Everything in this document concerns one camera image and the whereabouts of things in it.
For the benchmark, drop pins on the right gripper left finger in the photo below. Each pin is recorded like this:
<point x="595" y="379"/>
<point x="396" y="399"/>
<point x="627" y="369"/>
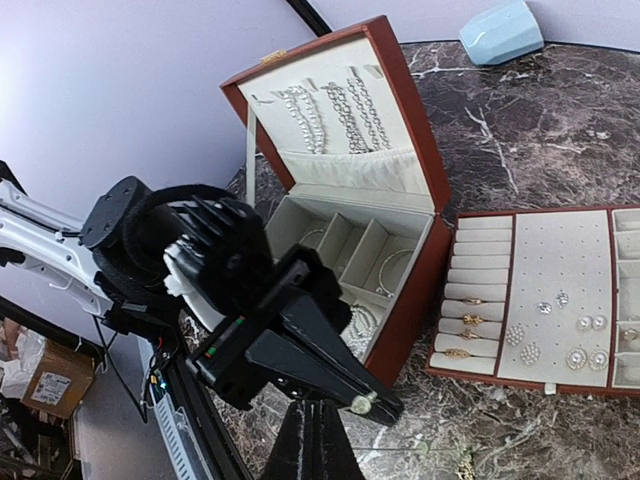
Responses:
<point x="291" y="457"/>

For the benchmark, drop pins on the light blue faceted cup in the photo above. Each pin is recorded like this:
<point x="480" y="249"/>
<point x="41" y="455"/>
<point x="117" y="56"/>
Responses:
<point x="501" y="34"/>

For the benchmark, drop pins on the white cable duct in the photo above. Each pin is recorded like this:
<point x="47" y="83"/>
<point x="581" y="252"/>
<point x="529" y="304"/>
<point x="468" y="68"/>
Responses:
<point x="179" y="441"/>

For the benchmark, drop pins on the large red jewelry box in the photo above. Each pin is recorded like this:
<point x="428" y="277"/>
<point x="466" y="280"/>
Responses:
<point x="342" y="124"/>

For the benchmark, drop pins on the cardboard box in background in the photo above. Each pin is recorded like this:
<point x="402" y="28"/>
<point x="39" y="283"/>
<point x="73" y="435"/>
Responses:
<point x="60" y="381"/>

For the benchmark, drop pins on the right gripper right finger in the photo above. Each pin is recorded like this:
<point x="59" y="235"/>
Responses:
<point x="337" y="460"/>

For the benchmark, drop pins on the small red jewelry tray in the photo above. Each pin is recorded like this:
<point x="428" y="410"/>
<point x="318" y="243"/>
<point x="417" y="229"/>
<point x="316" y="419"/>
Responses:
<point x="545" y="299"/>

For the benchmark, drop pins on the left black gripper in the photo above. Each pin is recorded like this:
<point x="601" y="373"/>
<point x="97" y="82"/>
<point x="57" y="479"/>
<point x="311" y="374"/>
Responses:
<point x="271" y="320"/>

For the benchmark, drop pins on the white bangle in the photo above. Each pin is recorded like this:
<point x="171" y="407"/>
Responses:
<point x="389" y="269"/>

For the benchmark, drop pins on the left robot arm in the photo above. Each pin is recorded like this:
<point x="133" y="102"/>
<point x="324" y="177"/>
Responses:
<point x="41" y="239"/>

